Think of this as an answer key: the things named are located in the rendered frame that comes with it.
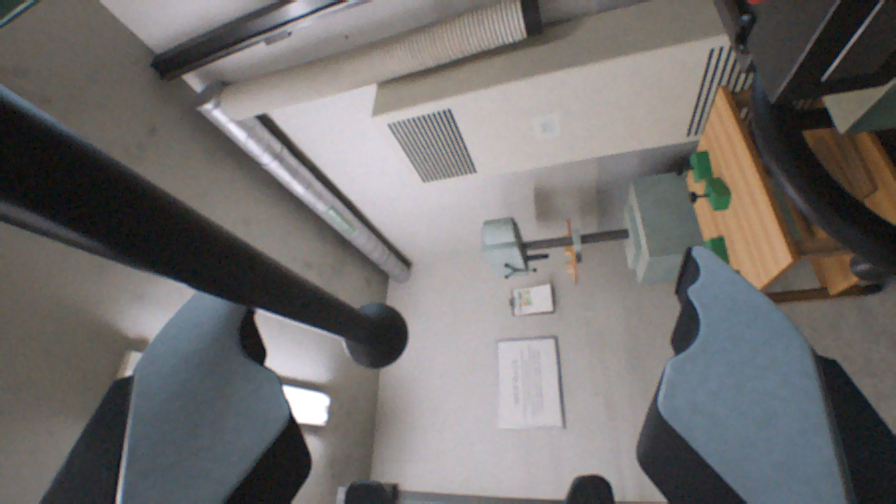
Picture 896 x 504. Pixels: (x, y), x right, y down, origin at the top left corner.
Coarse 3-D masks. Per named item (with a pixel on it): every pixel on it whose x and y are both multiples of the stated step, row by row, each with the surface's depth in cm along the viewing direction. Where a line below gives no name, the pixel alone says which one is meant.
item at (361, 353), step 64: (0, 128) 4; (64, 128) 4; (0, 192) 4; (64, 192) 4; (128, 192) 5; (128, 256) 5; (192, 256) 6; (256, 256) 8; (320, 320) 12; (384, 320) 19
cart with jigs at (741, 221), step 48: (720, 96) 122; (720, 144) 128; (816, 144) 123; (864, 144) 104; (720, 192) 127; (768, 192) 103; (864, 192) 105; (720, 240) 136; (768, 240) 105; (816, 240) 96; (816, 288) 131; (864, 288) 126
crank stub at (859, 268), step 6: (852, 258) 28; (858, 258) 27; (852, 264) 27; (858, 264) 27; (864, 264) 26; (870, 264) 26; (852, 270) 27; (858, 270) 27; (864, 270) 26; (870, 270) 26; (876, 270) 25; (858, 276) 27; (864, 276) 27; (870, 276) 26; (876, 276) 26; (882, 276) 26; (888, 276) 26
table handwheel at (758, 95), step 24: (768, 120) 26; (792, 120) 26; (816, 120) 26; (768, 144) 26; (792, 144) 25; (792, 168) 25; (816, 168) 24; (792, 192) 25; (816, 192) 24; (840, 192) 23; (816, 216) 24; (840, 216) 23; (864, 216) 22; (840, 240) 24; (864, 240) 22; (888, 240) 22; (888, 264) 22
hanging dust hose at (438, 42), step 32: (512, 0) 126; (416, 32) 139; (448, 32) 134; (480, 32) 132; (512, 32) 131; (320, 64) 151; (352, 64) 146; (384, 64) 145; (416, 64) 144; (224, 96) 165; (256, 96) 161; (288, 96) 159; (320, 96) 159
